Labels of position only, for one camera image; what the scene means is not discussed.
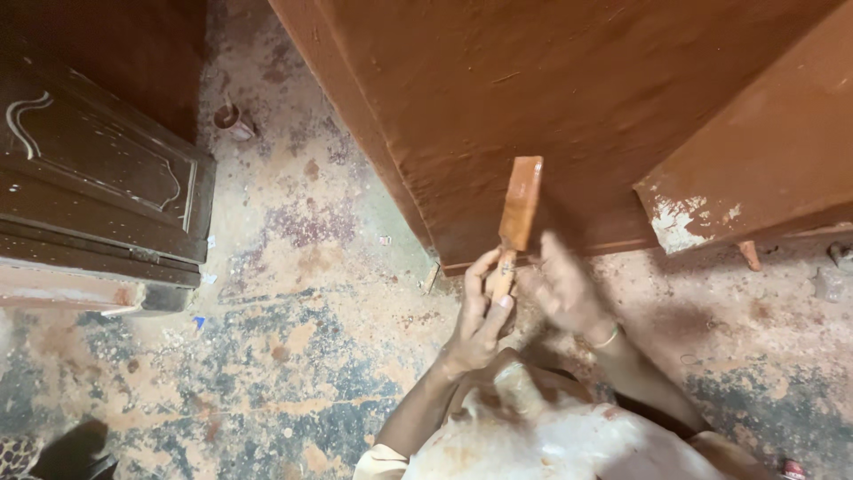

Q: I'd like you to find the small paint tin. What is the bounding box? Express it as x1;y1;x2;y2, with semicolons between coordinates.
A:
212;103;257;142

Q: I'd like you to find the paint-covered putty knife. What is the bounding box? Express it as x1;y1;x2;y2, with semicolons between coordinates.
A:
488;156;545;306

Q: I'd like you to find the crumpled clear plastic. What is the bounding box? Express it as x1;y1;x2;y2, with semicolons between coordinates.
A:
812;267;846;304

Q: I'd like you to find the leopard print cloth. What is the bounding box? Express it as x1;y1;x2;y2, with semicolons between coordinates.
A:
0;435;45;480

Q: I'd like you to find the dark brown carved wooden door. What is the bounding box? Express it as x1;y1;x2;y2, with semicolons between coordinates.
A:
0;27;217;317

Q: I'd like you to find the person's stained white shirt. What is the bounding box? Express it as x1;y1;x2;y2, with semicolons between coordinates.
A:
352;360;777;480

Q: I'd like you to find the large brown painted wooden cabinet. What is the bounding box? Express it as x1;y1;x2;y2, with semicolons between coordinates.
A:
268;0;842;277

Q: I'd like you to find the thin wrist bangle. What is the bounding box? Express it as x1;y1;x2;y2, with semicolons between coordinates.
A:
585;323;621;352

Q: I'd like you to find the person's right hand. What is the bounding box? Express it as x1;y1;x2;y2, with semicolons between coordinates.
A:
516;230;618;345

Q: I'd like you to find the brown panel with chipped paint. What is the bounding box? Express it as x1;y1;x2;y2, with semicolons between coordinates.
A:
633;0;853;256

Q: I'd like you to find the person's left hand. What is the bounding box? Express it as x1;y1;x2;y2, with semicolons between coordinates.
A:
442;248;517;376

